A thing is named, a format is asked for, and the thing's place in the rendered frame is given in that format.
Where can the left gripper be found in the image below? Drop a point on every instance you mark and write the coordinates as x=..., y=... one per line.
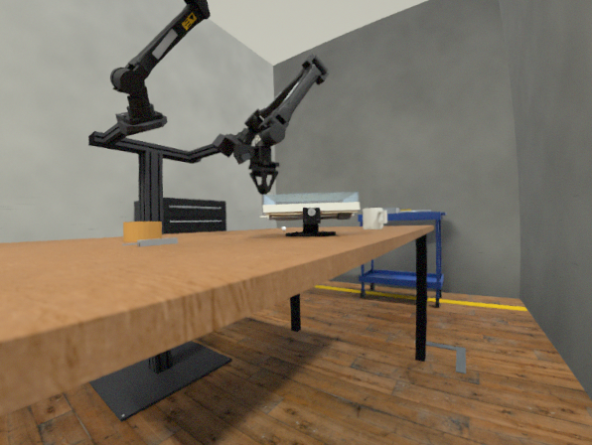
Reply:
x=256, y=171

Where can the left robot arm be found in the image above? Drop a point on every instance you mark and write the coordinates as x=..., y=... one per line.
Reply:
x=313, y=71

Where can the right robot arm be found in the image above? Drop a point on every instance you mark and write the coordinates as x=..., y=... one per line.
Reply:
x=130, y=81

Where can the white mug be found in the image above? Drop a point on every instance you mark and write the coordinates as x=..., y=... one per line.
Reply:
x=374, y=218

